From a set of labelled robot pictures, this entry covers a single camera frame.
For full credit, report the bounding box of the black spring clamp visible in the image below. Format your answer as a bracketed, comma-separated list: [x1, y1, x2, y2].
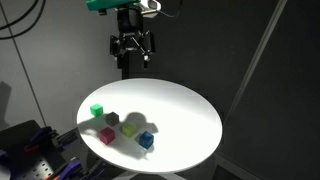
[50, 128, 82, 148]
[82, 159, 108, 178]

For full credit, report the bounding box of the pink block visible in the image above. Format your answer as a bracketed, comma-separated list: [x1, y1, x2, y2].
[98, 126, 116, 145]

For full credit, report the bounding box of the lime green block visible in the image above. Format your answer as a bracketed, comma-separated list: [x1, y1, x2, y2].
[120, 122, 138, 138]

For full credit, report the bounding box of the purple spring clamp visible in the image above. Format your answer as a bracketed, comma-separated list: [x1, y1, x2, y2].
[46, 159, 84, 180]
[23, 126, 54, 154]

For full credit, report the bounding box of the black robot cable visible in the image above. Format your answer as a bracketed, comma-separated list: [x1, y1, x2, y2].
[0, 0, 38, 31]
[0, 0, 47, 41]

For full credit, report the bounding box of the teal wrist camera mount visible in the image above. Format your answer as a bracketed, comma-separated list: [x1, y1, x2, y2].
[85, 0, 142, 13]

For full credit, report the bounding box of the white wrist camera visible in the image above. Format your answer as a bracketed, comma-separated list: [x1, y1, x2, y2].
[139, 0, 163, 15]

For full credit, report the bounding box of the blue block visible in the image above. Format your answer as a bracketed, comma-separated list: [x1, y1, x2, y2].
[138, 130, 155, 150]

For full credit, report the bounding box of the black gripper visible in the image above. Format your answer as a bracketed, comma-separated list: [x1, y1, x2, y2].
[109, 7, 157, 69]

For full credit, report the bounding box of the black perforated board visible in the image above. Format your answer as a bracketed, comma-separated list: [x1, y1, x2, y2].
[0, 119, 84, 180]

